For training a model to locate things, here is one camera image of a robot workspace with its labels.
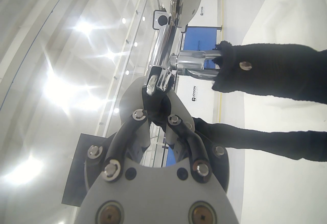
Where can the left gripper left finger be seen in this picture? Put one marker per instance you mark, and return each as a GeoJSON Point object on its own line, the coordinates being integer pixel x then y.
{"type": "Point", "coordinates": [127, 130]}

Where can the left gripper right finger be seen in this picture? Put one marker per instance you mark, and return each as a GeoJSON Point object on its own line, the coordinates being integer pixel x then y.
{"type": "Point", "coordinates": [182, 130]}

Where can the silver key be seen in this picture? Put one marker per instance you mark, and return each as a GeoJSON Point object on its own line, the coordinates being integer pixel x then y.
{"type": "Point", "coordinates": [174, 9]}

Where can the white partition panel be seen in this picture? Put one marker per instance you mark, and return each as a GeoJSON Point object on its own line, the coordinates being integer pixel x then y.
{"type": "Point", "coordinates": [196, 96]}
{"type": "Point", "coordinates": [208, 11]}

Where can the blue partition panel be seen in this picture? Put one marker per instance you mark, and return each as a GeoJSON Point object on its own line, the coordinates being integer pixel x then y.
{"type": "Point", "coordinates": [201, 37]}

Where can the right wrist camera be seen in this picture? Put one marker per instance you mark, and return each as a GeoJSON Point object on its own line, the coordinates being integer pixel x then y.
{"type": "Point", "coordinates": [161, 19]}

